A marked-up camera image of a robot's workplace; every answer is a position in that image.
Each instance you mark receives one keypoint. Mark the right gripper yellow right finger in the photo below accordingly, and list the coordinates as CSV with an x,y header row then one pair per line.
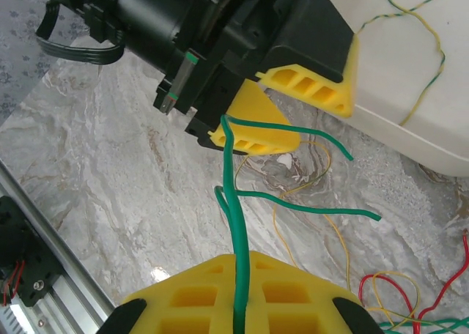
x,y
293,297

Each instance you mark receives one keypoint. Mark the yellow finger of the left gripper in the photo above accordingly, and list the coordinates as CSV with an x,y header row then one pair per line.
x,y
311,30
256,110

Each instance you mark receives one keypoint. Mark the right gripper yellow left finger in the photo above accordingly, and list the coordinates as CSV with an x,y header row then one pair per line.
x,y
183,301

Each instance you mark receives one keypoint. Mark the cream plastic tray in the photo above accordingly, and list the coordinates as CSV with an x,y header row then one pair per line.
x,y
395,74

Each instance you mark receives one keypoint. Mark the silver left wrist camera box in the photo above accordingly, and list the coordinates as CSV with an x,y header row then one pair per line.
x,y
181,79

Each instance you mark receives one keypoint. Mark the aluminium mounting rail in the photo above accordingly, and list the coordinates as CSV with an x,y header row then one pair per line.
x,y
73,275

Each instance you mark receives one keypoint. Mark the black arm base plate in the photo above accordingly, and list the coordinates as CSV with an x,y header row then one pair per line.
x,y
22,231

